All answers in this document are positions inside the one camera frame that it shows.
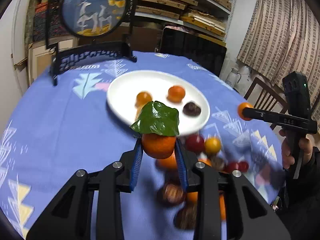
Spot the mandarin with green leaf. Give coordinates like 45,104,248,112
130,101,180,159

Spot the brown cardboard box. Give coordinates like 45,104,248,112
117,21,165,53

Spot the dark wooden slatted chair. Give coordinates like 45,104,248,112
244,77,290,130

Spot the white oval plate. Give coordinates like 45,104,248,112
106,70,210,137

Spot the white metal shelf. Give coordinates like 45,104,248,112
130,0,237,48

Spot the dark red plum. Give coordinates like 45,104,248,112
185,134,205,153

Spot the stack of light wooden boxes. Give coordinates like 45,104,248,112
180,9,227,37

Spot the stack of dark patterned boxes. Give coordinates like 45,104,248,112
32,2,73,43

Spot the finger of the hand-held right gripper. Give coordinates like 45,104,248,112
242,107,290,128

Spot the stack of brown wooden boxes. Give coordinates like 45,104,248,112
135,0,198,19

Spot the white thermos jug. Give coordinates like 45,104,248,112
226,67,242,88

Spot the black panel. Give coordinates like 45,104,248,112
160,27,227,77

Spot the person's right forearm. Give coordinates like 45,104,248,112
277,147,320,240

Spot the beige cabinet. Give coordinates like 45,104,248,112
26,39,78,85

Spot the pink cloth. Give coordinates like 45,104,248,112
164,24,190,33

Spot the round embroidered deer table screen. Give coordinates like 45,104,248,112
45,0,140,87

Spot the dark brown chestnut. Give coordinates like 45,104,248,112
157,182,187,205
174,204,198,230
211,156,225,172
182,101,202,117

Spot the person's right hand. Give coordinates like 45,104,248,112
279,129,313,171

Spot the yellow cherry tomato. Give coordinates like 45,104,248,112
204,137,222,154

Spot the blue printed tablecloth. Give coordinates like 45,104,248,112
0,51,288,240

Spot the checked beige curtain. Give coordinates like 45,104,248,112
236,0,320,95

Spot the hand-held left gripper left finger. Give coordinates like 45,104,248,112
26,137,144,240

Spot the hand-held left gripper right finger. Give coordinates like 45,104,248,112
175,139,292,240

